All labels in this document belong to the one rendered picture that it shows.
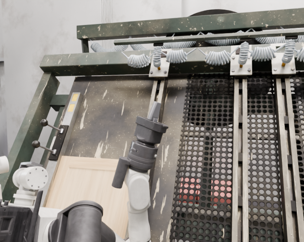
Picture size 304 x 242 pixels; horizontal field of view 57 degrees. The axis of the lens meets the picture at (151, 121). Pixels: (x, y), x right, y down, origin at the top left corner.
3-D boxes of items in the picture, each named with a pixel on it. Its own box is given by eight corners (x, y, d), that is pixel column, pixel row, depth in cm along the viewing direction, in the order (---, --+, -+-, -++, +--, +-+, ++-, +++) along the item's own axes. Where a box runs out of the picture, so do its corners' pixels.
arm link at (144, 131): (154, 123, 81) (142, 162, 82) (176, 127, 87) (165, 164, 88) (129, 113, 90) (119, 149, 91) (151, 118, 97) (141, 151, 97)
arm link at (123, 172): (158, 163, 86) (148, 197, 87) (149, 153, 97) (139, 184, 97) (124, 155, 83) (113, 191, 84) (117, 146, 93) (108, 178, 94)
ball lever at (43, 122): (60, 136, 149) (37, 125, 141) (63, 129, 151) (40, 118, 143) (64, 134, 147) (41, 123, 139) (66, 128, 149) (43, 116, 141)
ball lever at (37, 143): (53, 157, 144) (29, 147, 136) (55, 150, 145) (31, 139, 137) (57, 155, 141) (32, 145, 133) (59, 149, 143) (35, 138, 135)
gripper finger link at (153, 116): (161, 102, 89) (155, 121, 90) (153, 101, 87) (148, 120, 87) (164, 103, 88) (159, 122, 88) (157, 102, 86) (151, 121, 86)
